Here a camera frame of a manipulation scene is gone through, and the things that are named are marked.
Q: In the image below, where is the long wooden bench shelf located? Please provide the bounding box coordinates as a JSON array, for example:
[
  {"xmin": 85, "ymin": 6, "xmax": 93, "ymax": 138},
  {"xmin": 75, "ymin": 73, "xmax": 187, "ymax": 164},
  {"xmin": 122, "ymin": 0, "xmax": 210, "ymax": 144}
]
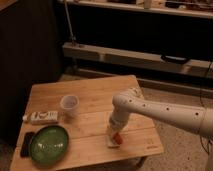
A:
[{"xmin": 63, "ymin": 42, "xmax": 213, "ymax": 75}]

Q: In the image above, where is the green bowl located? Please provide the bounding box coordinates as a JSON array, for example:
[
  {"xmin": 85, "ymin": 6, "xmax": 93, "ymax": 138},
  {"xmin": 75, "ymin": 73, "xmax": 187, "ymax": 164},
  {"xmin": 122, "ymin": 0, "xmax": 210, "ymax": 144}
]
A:
[{"xmin": 28, "ymin": 125, "xmax": 69, "ymax": 166}]

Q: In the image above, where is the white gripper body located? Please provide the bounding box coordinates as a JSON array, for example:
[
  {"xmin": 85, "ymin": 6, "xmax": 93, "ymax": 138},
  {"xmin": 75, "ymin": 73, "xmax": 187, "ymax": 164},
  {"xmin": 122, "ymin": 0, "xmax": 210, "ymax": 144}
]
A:
[{"xmin": 109, "ymin": 113, "xmax": 129, "ymax": 131}]

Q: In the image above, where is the black rectangular bar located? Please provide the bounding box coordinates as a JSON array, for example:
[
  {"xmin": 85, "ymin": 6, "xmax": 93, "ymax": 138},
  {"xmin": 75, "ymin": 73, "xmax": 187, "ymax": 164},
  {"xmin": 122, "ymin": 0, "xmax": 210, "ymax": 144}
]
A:
[{"xmin": 20, "ymin": 132, "xmax": 34, "ymax": 158}]

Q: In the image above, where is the white tube bottle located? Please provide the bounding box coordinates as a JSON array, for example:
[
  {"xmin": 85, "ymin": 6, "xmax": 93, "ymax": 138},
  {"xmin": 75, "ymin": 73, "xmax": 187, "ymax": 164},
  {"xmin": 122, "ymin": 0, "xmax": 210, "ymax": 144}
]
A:
[{"xmin": 22, "ymin": 111, "xmax": 58, "ymax": 125}]

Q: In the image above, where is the metal pole stand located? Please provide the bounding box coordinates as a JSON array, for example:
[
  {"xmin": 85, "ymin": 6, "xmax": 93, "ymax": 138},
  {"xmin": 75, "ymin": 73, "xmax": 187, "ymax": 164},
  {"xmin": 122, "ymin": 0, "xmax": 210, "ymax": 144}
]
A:
[{"xmin": 63, "ymin": 0, "xmax": 76, "ymax": 45}]

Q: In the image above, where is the red pepper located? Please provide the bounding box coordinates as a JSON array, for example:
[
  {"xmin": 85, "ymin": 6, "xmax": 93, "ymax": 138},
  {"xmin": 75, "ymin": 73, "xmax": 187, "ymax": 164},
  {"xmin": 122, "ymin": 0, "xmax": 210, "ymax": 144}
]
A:
[{"xmin": 113, "ymin": 133, "xmax": 123, "ymax": 145}]

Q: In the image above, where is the upper wooden shelf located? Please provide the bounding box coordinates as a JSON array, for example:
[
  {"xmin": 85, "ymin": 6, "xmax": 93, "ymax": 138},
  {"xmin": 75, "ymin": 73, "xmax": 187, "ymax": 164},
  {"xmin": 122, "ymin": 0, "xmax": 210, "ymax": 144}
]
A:
[{"xmin": 57, "ymin": 0, "xmax": 213, "ymax": 19}]

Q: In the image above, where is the clear plastic cup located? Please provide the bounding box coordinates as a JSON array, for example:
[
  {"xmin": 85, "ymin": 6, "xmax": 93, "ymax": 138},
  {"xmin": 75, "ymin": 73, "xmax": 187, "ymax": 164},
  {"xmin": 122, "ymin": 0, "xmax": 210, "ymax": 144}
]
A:
[{"xmin": 60, "ymin": 95, "xmax": 79, "ymax": 120}]

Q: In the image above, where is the black object on shelf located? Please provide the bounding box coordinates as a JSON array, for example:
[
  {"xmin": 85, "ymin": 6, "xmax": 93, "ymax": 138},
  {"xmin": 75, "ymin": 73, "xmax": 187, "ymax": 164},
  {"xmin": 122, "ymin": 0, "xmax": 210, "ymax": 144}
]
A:
[{"xmin": 161, "ymin": 55, "xmax": 189, "ymax": 64}]

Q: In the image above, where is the wooden table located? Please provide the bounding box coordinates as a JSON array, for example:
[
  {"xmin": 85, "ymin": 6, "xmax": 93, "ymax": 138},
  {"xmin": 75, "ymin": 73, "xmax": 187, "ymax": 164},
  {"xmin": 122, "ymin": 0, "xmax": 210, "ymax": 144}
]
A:
[{"xmin": 10, "ymin": 75, "xmax": 163, "ymax": 171}]

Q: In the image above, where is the white sponge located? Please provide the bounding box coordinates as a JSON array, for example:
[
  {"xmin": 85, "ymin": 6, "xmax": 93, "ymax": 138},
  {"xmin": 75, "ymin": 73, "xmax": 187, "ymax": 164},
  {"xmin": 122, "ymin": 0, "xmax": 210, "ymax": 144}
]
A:
[{"xmin": 106, "ymin": 136, "xmax": 121, "ymax": 148}]

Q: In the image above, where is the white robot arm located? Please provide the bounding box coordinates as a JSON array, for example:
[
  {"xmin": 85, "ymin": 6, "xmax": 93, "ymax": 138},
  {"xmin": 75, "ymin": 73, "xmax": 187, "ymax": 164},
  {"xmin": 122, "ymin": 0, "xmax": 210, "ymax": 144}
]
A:
[{"xmin": 109, "ymin": 88, "xmax": 213, "ymax": 138}]

